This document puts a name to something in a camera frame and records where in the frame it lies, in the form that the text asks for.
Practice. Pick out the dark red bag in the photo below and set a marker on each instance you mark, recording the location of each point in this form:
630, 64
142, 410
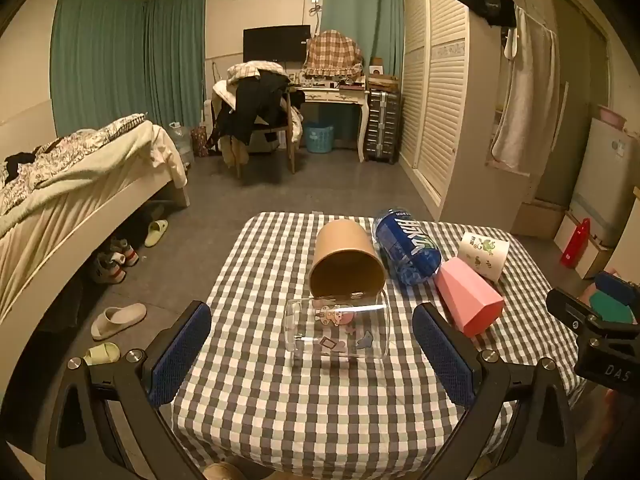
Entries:
199, 141

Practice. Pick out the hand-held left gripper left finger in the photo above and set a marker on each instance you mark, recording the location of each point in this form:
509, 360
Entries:
182, 347

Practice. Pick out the white slipper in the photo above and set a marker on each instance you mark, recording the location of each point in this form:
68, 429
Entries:
117, 320

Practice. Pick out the white box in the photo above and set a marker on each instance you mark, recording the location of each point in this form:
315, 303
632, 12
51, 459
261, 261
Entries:
595, 255

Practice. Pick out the white small fridge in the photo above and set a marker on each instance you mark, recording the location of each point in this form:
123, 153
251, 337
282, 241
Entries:
607, 180

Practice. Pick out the white printed cup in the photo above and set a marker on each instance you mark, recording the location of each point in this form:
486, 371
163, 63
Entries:
485, 255

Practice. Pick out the black cloth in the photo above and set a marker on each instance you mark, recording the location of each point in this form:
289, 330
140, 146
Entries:
17, 165

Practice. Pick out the clear glass cup with stickers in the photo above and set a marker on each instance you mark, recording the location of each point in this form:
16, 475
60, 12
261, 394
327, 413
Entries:
335, 327

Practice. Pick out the black monitor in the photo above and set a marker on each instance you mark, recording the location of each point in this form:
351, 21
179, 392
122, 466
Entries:
276, 44

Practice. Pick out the white louvered wardrobe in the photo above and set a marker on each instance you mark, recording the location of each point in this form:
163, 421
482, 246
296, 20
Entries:
440, 85

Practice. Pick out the blue plastic water bottle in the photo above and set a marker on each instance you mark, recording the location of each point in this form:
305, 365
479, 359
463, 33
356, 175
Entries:
405, 245

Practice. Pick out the white desk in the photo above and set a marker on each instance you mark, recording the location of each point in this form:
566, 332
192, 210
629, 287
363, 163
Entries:
332, 95

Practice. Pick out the blue laundry basket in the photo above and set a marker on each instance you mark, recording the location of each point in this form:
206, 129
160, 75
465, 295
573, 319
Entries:
319, 138

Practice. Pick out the white bed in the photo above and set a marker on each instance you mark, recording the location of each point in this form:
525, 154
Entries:
60, 240

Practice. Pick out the chair piled with clothes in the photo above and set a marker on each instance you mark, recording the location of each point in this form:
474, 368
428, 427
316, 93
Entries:
255, 100

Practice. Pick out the green slipper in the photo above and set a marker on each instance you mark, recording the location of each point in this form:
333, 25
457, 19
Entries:
102, 355

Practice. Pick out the narrow green curtain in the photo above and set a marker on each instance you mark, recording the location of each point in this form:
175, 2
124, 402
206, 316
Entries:
362, 5

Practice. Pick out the cream blanket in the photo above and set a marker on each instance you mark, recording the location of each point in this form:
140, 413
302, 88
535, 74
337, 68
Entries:
150, 145

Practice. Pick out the wooden chair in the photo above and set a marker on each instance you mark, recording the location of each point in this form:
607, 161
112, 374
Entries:
290, 140

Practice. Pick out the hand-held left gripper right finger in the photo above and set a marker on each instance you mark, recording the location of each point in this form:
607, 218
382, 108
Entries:
442, 355

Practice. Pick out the wide green curtain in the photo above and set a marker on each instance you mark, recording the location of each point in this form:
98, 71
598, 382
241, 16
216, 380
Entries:
125, 60

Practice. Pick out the pink faceted cup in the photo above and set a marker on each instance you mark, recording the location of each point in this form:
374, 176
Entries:
467, 295

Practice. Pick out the grey checkered tablecloth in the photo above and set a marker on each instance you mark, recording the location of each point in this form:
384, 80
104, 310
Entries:
300, 410

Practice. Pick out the large clear water jug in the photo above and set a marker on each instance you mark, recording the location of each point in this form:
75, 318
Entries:
181, 141

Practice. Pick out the plaid cloth cover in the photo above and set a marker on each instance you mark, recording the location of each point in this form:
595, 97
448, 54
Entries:
332, 52

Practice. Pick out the red bottle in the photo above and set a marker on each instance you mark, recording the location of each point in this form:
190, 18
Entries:
575, 245

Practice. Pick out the white hanging towel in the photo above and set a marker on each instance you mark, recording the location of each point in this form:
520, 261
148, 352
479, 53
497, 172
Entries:
525, 90

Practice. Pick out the brown paper cup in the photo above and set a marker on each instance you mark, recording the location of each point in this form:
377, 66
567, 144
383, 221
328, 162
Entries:
345, 260

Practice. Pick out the cardboard box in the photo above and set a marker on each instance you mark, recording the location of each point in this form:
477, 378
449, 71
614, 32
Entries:
537, 217

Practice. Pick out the pink basin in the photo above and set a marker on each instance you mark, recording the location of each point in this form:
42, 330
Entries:
611, 116

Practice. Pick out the dark ribbed suitcase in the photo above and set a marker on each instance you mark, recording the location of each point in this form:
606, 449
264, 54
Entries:
382, 125

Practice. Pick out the teal pad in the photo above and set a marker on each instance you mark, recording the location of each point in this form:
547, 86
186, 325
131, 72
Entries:
612, 310

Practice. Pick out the floral quilt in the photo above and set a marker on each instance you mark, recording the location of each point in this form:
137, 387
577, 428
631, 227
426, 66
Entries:
65, 155

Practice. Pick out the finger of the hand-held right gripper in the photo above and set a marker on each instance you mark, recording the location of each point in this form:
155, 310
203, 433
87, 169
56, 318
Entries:
615, 285
570, 310

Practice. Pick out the yellow slipper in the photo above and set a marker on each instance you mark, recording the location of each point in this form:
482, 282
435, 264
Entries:
156, 232

